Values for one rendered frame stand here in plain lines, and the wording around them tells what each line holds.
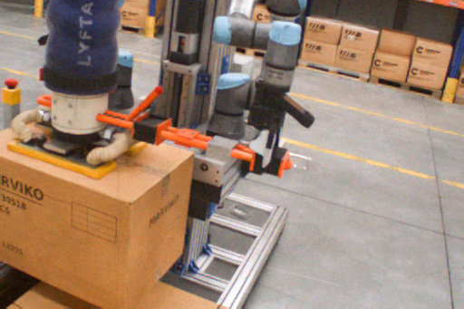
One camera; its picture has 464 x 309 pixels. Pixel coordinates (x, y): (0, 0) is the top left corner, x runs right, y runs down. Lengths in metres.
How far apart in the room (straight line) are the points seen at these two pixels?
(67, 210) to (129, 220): 0.20
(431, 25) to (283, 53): 8.53
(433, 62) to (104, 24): 7.40
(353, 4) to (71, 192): 8.63
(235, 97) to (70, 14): 0.73
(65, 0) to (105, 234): 0.64
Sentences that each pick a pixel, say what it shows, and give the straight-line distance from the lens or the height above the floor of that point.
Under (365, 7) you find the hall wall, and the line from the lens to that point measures 9.64.
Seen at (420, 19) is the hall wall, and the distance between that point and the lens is 9.64.
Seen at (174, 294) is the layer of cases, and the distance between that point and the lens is 1.81.
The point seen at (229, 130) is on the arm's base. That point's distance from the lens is 1.83.
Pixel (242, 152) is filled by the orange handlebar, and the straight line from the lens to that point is 1.28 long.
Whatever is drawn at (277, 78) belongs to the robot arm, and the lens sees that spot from 1.20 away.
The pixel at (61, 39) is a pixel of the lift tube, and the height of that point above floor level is 1.43.
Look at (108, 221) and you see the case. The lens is 1.34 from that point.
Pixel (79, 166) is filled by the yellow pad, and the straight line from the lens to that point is 1.40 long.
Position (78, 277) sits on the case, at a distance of 1.52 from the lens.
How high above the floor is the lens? 1.70
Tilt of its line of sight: 21 degrees down
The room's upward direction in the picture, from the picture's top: 7 degrees clockwise
